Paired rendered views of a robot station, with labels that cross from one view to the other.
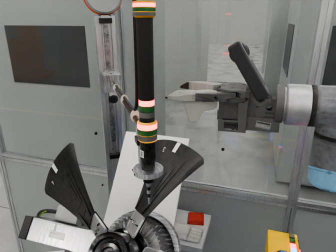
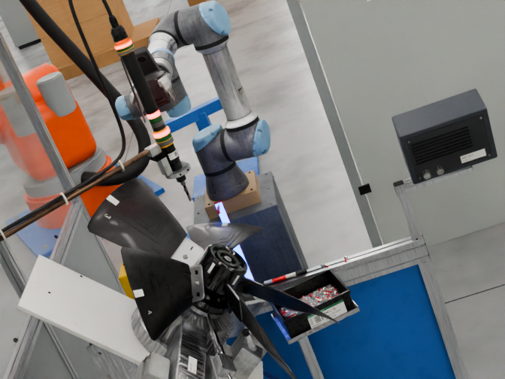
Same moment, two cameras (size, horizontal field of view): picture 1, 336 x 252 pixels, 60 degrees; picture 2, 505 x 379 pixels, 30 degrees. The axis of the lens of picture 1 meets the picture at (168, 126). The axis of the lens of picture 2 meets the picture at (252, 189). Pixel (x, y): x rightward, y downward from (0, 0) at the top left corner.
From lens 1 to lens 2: 250 cm
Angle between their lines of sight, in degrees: 90
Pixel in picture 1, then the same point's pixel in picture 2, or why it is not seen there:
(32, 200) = not seen: outside the picture
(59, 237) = (195, 362)
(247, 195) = (27, 344)
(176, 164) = (136, 199)
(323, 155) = (180, 89)
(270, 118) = not seen: hidden behind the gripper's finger
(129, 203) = (122, 333)
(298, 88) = (159, 60)
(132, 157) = (60, 311)
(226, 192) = (21, 365)
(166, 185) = (157, 210)
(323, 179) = (187, 102)
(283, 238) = not seen: hidden behind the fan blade
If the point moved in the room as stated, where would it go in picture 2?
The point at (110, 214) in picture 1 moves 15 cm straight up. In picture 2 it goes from (138, 356) to (115, 307)
